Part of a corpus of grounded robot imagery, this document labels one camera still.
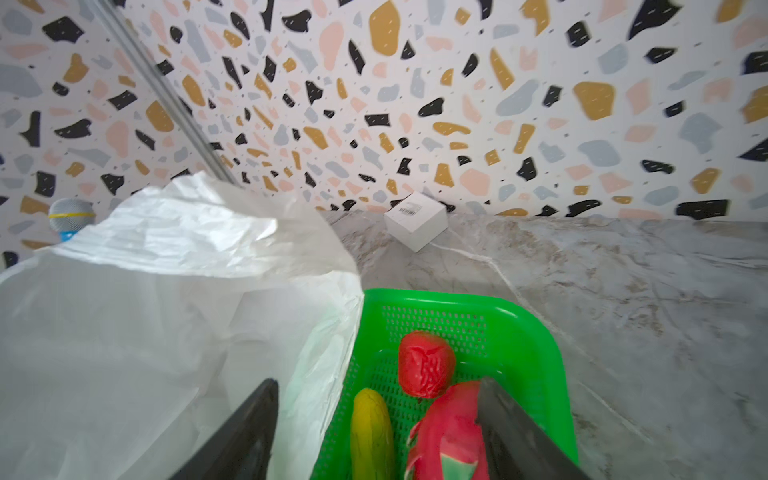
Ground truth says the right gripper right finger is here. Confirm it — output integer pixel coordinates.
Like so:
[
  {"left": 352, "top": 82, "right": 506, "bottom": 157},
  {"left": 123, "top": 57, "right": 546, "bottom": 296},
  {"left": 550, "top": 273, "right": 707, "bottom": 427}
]
[{"left": 478, "top": 377, "right": 589, "bottom": 480}]

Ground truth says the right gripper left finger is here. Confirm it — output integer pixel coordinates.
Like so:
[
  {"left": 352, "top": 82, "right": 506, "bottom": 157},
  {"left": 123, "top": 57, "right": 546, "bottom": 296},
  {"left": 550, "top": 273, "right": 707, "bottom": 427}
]
[{"left": 172, "top": 378, "right": 279, "bottom": 480}]

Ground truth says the pink dragon fruit toy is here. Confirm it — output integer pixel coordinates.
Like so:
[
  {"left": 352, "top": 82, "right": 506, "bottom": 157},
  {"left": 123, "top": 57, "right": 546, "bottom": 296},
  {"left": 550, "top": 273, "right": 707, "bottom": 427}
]
[{"left": 404, "top": 380, "right": 489, "bottom": 479}]

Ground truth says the yellow banana toy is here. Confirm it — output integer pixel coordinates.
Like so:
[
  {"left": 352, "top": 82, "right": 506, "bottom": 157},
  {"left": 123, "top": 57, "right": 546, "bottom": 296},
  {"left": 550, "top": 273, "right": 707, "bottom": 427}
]
[{"left": 350, "top": 388, "right": 396, "bottom": 479}]

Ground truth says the white plastic bag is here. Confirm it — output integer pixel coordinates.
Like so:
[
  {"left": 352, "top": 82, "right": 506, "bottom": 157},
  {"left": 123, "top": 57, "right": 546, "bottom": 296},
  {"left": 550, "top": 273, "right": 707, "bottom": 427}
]
[{"left": 1, "top": 173, "right": 364, "bottom": 479}]

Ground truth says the green plastic basket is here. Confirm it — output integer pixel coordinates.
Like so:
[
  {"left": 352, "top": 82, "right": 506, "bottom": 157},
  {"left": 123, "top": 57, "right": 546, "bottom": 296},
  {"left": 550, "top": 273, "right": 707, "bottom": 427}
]
[{"left": 311, "top": 288, "right": 580, "bottom": 479}]

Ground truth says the white small box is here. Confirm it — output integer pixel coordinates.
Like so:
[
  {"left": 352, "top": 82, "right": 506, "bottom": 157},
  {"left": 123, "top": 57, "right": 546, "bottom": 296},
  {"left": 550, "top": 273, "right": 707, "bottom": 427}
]
[{"left": 384, "top": 192, "right": 448, "bottom": 253}]

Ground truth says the blue toy microphone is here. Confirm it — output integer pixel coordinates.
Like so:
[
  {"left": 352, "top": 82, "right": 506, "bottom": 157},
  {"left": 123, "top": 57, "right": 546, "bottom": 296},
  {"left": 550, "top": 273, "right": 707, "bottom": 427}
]
[{"left": 48, "top": 198, "right": 96, "bottom": 242}]

